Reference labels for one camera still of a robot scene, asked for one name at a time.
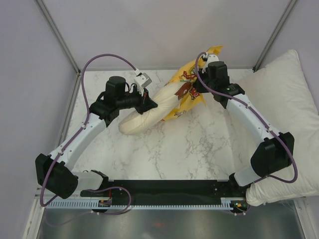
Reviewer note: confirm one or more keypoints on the large white pillow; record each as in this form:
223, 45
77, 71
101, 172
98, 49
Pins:
280, 93

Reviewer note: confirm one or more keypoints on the white slotted cable duct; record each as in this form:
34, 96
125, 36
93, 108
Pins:
95, 204

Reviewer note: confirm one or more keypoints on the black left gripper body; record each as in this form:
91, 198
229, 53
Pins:
134, 99

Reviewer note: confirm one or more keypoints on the yellow cartoon-print pillowcase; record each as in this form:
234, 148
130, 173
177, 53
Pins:
187, 96

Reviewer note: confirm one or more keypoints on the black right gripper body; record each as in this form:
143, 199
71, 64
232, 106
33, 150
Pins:
206, 78

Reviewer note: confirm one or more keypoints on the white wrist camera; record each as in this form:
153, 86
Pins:
208, 58
142, 81

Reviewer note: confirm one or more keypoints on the aluminium frame post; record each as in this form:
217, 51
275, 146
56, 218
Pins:
57, 34
275, 33

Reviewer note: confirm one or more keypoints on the right aluminium frame post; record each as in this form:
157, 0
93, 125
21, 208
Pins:
275, 33

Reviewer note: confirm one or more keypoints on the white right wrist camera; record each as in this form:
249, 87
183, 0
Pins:
208, 58

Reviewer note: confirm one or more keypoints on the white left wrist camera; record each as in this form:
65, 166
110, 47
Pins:
142, 81

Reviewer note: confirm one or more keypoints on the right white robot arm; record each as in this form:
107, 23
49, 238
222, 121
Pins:
273, 156

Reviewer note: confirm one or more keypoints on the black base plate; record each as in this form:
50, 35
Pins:
183, 192

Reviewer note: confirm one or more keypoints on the left aluminium frame post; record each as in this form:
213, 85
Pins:
57, 34

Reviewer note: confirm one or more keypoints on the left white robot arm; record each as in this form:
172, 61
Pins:
55, 170

